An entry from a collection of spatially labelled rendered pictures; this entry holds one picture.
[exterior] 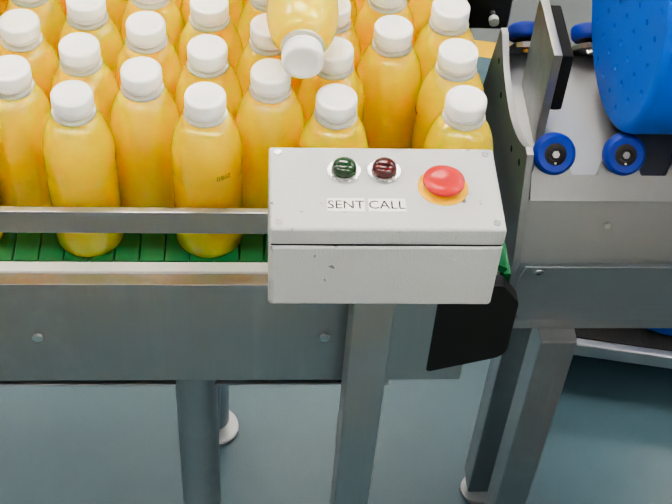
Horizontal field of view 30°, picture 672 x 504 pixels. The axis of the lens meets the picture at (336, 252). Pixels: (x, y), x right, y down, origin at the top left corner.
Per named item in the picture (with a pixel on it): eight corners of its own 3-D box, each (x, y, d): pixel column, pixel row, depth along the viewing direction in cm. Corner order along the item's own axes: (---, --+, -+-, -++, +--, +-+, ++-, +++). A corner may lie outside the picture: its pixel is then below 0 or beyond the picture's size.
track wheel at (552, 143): (578, 133, 131) (573, 131, 133) (536, 132, 131) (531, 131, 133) (576, 176, 132) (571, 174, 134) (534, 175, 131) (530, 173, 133)
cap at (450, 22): (471, 30, 127) (474, 16, 126) (433, 32, 127) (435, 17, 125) (464, 7, 130) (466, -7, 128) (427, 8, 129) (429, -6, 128)
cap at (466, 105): (457, 93, 121) (460, 78, 119) (492, 110, 119) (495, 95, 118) (436, 114, 118) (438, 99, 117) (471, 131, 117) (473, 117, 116)
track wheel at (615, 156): (649, 134, 131) (643, 132, 133) (606, 133, 131) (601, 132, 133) (646, 176, 132) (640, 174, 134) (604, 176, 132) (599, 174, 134)
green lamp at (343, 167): (357, 181, 108) (358, 171, 107) (331, 180, 108) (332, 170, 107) (355, 163, 110) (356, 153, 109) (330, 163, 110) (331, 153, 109)
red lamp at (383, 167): (397, 181, 109) (398, 171, 108) (372, 181, 108) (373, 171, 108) (395, 163, 110) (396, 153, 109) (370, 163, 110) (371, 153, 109)
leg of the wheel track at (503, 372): (495, 505, 214) (564, 262, 167) (461, 505, 213) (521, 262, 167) (491, 476, 218) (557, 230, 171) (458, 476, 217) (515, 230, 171)
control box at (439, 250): (490, 305, 113) (508, 227, 105) (268, 305, 112) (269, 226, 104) (477, 224, 119) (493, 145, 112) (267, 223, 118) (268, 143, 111)
